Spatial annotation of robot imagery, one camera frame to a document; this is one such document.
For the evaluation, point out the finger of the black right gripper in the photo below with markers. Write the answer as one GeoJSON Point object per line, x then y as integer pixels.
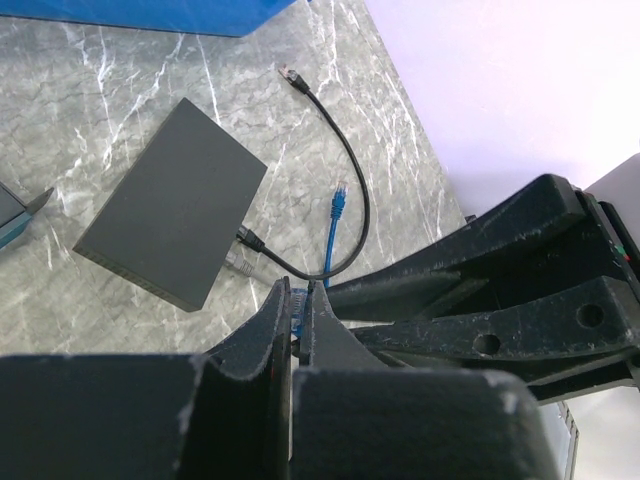
{"type": "Point", "coordinates": [495, 242]}
{"type": "Point", "coordinates": [583, 328]}

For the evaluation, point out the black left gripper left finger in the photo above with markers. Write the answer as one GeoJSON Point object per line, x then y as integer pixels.
{"type": "Point", "coordinates": [220, 414]}

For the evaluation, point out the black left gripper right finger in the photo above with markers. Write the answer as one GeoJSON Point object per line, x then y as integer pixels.
{"type": "Point", "coordinates": [356, 418]}

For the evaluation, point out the small black network switch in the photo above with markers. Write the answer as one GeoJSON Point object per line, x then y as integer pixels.
{"type": "Point", "coordinates": [172, 219]}

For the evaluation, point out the blue plastic bin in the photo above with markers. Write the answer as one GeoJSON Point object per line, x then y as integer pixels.
{"type": "Point", "coordinates": [231, 18]}

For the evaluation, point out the large black network switch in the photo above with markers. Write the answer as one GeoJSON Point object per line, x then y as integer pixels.
{"type": "Point", "coordinates": [16, 214]}

